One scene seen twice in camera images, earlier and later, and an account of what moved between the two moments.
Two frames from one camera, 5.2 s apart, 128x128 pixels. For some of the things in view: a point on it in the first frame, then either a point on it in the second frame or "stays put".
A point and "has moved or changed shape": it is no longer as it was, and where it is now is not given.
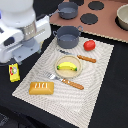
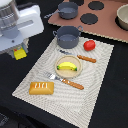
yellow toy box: x=14 y=72 has moved or changed shape
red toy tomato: x=89 y=45 stays put
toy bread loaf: x=41 y=88 stays put
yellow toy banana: x=67 y=65 stays put
